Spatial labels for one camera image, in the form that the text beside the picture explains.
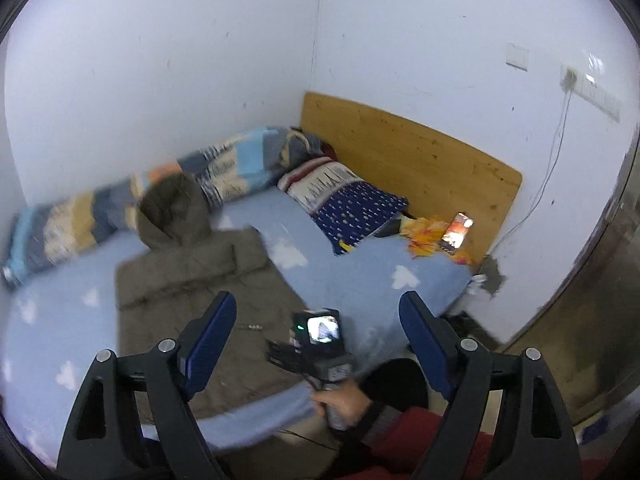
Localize person's dark pants leg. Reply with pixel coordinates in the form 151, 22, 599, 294
360, 358, 431, 411

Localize patchwork cartoon blanket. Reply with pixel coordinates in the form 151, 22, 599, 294
2, 126, 326, 288

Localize blue star print pillow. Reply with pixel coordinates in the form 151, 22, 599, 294
276, 156, 411, 256

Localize wooden headboard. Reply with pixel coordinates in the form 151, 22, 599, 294
300, 91, 523, 268

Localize person's right hand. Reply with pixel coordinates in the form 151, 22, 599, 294
310, 381, 375, 428

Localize light blue bed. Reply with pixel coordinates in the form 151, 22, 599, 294
0, 187, 473, 468

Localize olive down jacket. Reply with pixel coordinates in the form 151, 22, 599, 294
115, 172, 321, 418

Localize white wall power strip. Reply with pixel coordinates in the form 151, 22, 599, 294
560, 64, 623, 121

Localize thin black cable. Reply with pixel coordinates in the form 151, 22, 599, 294
279, 426, 347, 454

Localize white charger cable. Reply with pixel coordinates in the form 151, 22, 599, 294
487, 85, 574, 257

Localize white wall switch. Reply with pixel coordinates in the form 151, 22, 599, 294
506, 43, 529, 70

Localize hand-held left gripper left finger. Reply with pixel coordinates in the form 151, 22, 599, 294
56, 290, 238, 480

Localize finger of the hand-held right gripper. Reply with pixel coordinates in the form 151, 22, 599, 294
265, 339, 304, 376

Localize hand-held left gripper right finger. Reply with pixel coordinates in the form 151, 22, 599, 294
398, 290, 583, 480

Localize yellow orange scarf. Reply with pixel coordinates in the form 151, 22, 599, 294
400, 215, 473, 266

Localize smartphone with lit screen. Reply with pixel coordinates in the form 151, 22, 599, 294
439, 212, 475, 255

